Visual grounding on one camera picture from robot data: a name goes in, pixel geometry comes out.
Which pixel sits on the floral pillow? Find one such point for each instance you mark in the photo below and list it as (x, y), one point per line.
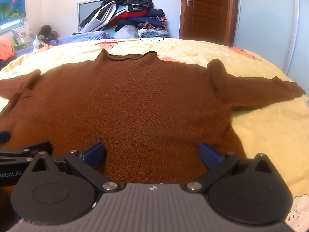
(23, 33)

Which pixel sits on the blue quilted blanket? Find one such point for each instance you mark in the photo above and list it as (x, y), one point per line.
(79, 37)

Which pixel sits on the white crumpled item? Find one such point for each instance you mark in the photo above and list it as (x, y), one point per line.
(38, 43)

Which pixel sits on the pile of clothes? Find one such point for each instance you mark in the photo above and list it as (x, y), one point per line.
(125, 9)

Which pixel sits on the lotus wall poster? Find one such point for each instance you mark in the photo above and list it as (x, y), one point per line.
(9, 0)

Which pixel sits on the grey framed panel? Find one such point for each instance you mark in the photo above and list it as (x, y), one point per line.
(89, 9)

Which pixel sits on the green plastic item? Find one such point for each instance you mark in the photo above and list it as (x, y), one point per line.
(18, 44)

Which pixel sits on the brown wooden door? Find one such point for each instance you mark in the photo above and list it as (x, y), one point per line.
(205, 17)

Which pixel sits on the yellow floral bed sheet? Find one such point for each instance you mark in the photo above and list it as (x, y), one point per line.
(265, 130)

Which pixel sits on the brown knitted sweater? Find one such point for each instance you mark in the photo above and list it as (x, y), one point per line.
(144, 101)

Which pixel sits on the orange cloth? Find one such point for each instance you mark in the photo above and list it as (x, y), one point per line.
(6, 49)

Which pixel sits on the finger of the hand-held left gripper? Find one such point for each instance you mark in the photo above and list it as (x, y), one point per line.
(29, 149)
(4, 136)

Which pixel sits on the white wardrobe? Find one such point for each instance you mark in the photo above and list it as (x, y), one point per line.
(265, 17)

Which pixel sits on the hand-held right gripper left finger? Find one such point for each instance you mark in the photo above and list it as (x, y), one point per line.
(94, 153)

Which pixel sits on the dark plush toy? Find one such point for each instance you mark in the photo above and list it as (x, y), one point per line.
(47, 32)

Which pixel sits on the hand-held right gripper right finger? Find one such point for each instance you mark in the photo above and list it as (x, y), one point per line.
(210, 157)

